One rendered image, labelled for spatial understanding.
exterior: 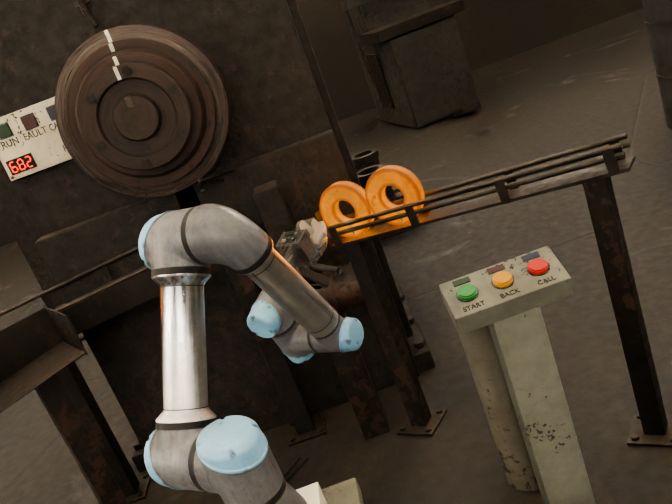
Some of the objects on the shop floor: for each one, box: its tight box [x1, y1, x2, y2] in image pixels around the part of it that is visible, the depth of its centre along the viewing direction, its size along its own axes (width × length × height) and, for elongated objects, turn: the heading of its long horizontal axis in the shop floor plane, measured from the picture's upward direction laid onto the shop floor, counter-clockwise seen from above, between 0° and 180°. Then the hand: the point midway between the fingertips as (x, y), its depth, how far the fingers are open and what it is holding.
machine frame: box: [0, 0, 435, 473], centre depth 247 cm, size 73×108×176 cm
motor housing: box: [315, 262, 389, 440], centre depth 211 cm, size 13×22×54 cm, turn 138°
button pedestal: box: [439, 246, 616, 504], centre depth 152 cm, size 16×24×62 cm, turn 138°
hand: (321, 227), depth 180 cm, fingers closed
